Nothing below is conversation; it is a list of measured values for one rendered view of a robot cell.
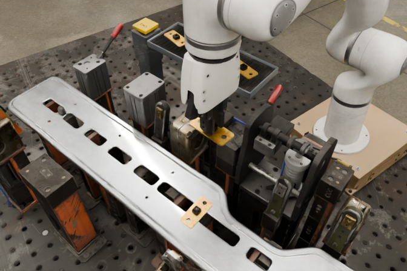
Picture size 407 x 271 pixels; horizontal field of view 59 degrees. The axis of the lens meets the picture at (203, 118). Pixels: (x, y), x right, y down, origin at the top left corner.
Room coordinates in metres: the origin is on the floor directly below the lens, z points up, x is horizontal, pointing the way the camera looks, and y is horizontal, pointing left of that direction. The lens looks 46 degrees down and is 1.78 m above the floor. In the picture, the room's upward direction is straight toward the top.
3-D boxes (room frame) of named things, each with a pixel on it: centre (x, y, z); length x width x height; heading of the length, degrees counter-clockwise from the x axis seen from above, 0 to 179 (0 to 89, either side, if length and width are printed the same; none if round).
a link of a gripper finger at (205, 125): (0.44, 0.00, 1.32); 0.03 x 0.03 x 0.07; 46
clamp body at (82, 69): (0.94, 0.37, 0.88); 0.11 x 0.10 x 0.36; 141
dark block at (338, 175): (0.46, -0.29, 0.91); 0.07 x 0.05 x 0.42; 141
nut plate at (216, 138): (0.46, -0.01, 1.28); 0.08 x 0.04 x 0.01; 46
